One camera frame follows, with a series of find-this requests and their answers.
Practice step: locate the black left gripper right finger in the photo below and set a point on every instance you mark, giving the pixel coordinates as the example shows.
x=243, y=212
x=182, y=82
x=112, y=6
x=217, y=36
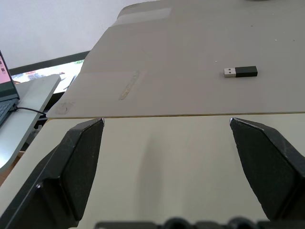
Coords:
x=269, y=167

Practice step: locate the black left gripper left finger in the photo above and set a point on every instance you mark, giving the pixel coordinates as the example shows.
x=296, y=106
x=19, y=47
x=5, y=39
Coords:
x=71, y=164

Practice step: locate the grey side table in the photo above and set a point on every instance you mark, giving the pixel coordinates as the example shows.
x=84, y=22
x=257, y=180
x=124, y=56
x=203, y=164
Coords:
x=22, y=114

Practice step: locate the dark laptop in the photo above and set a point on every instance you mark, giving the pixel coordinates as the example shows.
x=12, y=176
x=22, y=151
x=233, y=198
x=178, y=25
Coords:
x=6, y=97

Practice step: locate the black framed display screen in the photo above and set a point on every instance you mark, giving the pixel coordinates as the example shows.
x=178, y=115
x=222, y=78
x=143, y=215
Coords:
x=51, y=71

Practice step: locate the black USB flash drive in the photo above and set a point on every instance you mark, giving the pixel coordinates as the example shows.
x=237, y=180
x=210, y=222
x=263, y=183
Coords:
x=241, y=71

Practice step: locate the grey table mat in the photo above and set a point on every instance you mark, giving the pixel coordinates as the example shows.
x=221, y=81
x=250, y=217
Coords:
x=190, y=59

